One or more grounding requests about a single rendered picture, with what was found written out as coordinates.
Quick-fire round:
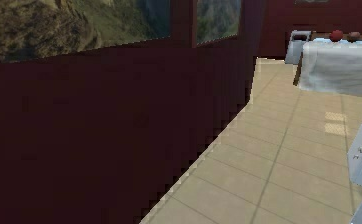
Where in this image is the grey bin with dark lid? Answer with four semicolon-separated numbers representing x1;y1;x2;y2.
284;30;312;66

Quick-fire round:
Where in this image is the wooden table with white cloth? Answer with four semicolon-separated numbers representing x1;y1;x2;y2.
292;31;362;100

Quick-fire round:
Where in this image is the narrow window with mountain view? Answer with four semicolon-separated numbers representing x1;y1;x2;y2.
196;0;242;46

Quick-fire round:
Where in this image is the red apple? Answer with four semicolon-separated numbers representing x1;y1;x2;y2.
329;29;345;43

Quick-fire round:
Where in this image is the brown round fruit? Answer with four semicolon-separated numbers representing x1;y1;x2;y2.
347;31;362;43

